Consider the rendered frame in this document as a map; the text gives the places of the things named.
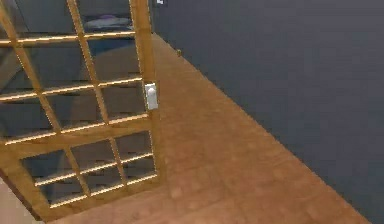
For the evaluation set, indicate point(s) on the wooden glass-paned room door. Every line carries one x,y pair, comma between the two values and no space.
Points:
143,50

